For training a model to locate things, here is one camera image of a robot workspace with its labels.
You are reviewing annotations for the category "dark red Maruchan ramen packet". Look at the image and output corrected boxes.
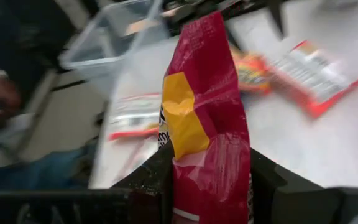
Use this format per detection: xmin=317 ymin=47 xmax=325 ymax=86
xmin=157 ymin=11 xmax=254 ymax=224

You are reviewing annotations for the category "black table frame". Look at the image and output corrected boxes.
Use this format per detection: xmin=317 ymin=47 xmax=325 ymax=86
xmin=163 ymin=0 xmax=287 ymax=40

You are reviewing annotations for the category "clear plastic bin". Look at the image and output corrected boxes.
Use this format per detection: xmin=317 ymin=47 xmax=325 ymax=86
xmin=57 ymin=0 xmax=170 ymax=80

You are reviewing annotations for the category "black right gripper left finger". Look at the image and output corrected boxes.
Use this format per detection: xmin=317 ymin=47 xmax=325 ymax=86
xmin=112 ymin=141 xmax=175 ymax=224

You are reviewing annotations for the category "person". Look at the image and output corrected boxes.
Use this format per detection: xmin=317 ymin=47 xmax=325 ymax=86
xmin=0 ymin=0 xmax=98 ymax=200

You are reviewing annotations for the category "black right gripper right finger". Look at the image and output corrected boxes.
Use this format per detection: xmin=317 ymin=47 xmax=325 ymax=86
xmin=249 ymin=147 xmax=345 ymax=224

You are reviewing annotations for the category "orange Maruchan ramen packet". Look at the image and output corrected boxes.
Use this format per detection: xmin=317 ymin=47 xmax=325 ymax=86
xmin=108 ymin=92 xmax=163 ymax=141
xmin=230 ymin=46 xmax=273 ymax=94
xmin=267 ymin=39 xmax=358 ymax=119

